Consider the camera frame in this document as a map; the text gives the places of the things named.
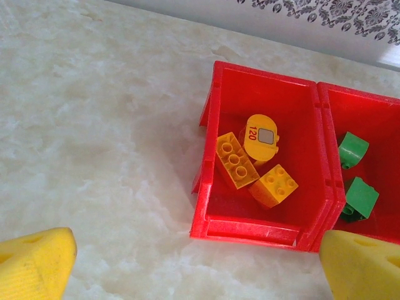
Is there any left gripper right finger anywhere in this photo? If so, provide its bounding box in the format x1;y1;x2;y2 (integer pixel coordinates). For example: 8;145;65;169
319;229;400;300

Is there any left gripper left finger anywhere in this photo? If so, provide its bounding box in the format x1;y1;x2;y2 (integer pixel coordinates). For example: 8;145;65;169
0;226;78;300

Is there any green square lego brick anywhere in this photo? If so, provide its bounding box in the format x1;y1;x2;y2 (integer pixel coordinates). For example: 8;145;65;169
339;176;381;224

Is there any green curved lego brick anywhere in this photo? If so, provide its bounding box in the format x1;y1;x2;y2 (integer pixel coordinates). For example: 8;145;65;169
337;131;371;171

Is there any yellow square lego brick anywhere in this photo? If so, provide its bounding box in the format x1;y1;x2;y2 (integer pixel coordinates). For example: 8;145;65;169
247;163;299;210

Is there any yellow lego with 120 print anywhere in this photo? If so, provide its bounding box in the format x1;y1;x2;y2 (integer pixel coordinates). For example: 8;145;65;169
243;113;281;164

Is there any long yellow lego brick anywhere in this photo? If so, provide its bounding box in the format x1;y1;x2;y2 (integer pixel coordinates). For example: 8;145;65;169
216;131;261;191

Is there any red plastic bin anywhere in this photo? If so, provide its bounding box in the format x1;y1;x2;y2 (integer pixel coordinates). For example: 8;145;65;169
189;59;347;254
312;81;400;253

